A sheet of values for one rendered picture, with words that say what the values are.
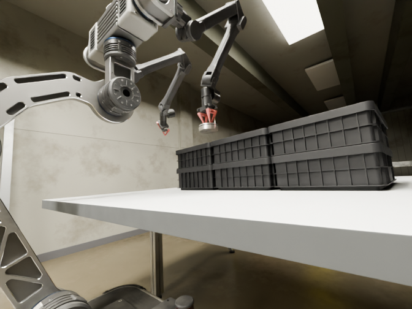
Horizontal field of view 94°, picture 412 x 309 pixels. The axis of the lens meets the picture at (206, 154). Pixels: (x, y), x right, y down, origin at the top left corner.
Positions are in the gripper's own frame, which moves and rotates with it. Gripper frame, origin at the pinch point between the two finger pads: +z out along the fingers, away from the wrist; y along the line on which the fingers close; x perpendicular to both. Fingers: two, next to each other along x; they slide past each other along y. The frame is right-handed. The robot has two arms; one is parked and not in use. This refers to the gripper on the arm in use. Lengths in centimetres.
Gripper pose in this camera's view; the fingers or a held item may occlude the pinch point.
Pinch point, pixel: (208, 123)
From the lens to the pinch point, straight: 106.1
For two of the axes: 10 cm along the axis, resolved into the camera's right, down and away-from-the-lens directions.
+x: -7.5, -0.5, -6.6
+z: 0.6, 9.9, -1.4
